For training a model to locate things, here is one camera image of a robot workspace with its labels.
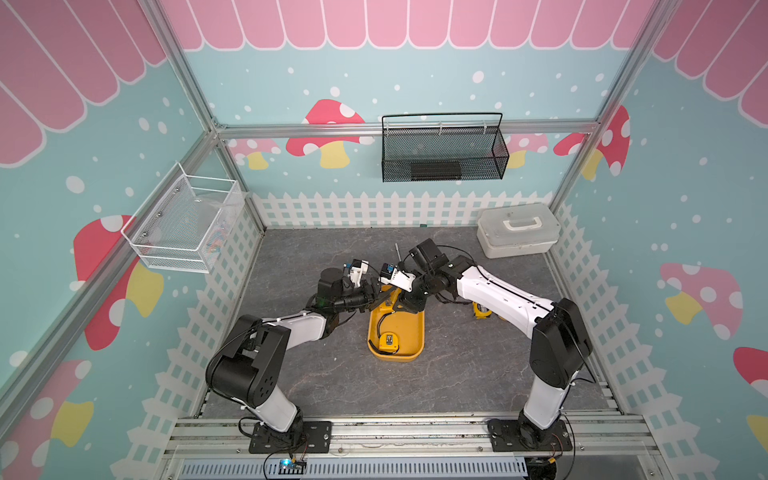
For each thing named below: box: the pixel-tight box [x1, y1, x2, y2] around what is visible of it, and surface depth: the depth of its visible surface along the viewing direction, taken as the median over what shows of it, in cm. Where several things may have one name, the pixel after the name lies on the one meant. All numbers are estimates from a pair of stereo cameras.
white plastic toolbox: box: [476, 202, 561, 259], surface depth 108 cm
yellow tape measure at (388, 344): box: [369, 331, 400, 355], surface depth 90 cm
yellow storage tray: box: [368, 285, 425, 362], surface depth 92 cm
